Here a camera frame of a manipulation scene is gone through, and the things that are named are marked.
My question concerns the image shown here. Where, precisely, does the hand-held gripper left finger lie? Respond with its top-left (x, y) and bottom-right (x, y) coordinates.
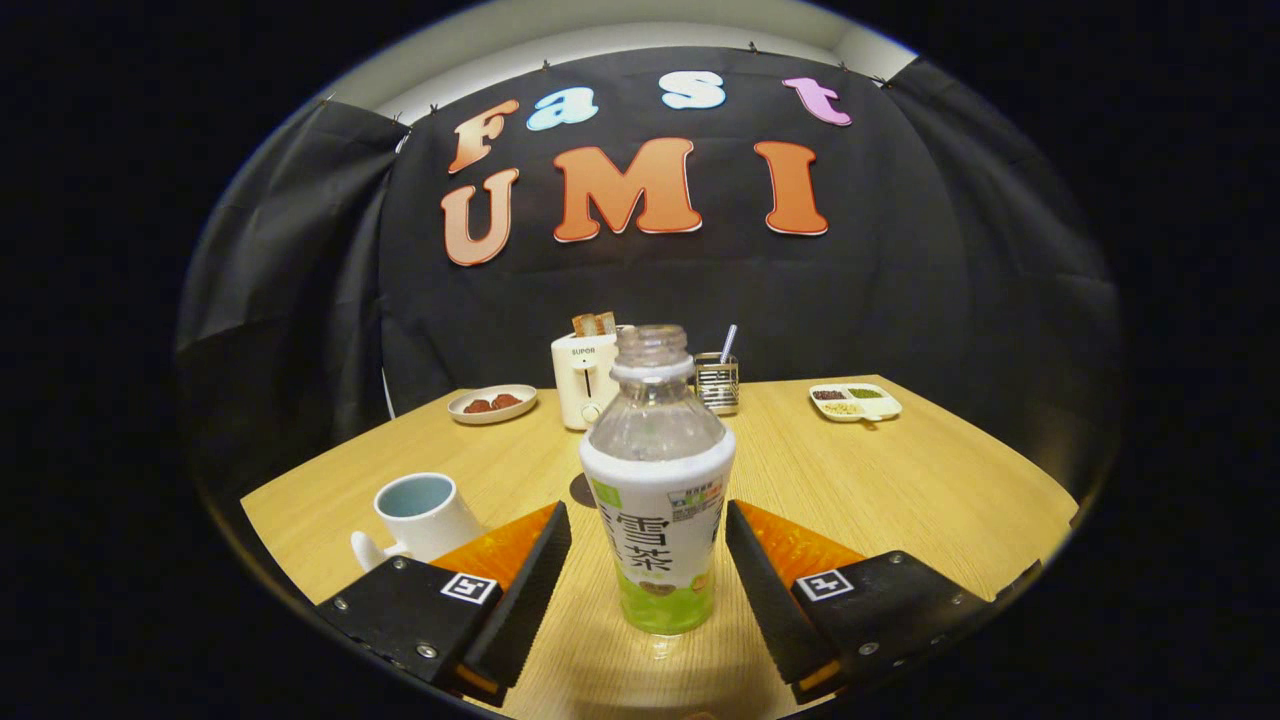
top-left (315, 500), bottom-right (573, 706)

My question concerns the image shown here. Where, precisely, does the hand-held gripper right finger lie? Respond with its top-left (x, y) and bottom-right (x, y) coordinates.
top-left (725, 499), bottom-right (1001, 704)

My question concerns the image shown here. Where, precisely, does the white cup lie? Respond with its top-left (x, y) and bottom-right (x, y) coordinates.
top-left (350, 472), bottom-right (488, 573)

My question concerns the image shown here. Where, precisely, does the clear juice bottle green label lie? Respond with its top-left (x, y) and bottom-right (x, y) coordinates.
top-left (579, 324), bottom-right (737, 637)

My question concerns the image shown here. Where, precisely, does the wooden table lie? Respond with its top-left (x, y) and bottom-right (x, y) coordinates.
top-left (240, 375), bottom-right (1081, 720)

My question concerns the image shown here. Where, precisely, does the small white plate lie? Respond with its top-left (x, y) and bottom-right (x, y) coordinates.
top-left (447, 384), bottom-right (539, 426)

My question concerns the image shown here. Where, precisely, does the white toaster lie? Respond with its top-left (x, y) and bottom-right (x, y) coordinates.
top-left (551, 325), bottom-right (636, 432)

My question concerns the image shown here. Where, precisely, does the white divided tray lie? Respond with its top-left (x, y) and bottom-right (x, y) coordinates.
top-left (808, 382), bottom-right (903, 424)

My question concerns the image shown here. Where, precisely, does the black backdrop cloth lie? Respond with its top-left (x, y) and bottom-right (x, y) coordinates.
top-left (175, 45), bottom-right (1126, 501)

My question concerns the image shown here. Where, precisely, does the metal wire holder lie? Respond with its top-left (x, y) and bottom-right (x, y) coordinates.
top-left (694, 352), bottom-right (741, 417)

